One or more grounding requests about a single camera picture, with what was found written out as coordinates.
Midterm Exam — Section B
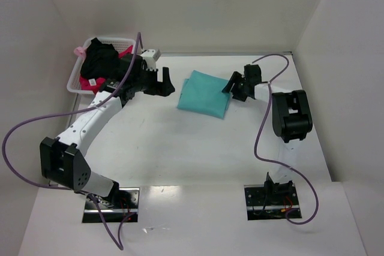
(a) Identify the teal t shirt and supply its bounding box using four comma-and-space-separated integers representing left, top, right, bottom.
177, 70, 230, 119

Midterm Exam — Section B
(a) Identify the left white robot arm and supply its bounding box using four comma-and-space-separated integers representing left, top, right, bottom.
40, 49, 175, 207

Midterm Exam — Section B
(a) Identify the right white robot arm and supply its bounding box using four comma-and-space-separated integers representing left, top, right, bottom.
222, 64, 313, 206

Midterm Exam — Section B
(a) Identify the white plastic basket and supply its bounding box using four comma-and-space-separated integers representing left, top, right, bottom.
67, 36, 136, 95

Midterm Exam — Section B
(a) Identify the black t shirt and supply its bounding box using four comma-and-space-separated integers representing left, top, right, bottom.
80, 38, 130, 81

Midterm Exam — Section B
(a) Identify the red pink t shirt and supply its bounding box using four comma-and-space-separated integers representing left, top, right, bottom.
80, 46, 133, 94

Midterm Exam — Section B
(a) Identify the light pink cloth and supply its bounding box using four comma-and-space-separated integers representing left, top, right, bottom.
74, 47, 86, 59

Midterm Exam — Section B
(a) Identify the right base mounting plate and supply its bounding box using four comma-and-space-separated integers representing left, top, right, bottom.
244, 183, 302, 221

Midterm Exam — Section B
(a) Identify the base mounting plate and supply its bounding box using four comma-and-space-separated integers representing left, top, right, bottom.
82, 188, 140, 224
244, 183, 302, 221

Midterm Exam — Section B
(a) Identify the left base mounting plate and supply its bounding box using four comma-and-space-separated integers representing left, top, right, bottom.
82, 188, 140, 224

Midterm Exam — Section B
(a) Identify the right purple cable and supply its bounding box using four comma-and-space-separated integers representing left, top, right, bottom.
251, 53, 320, 225

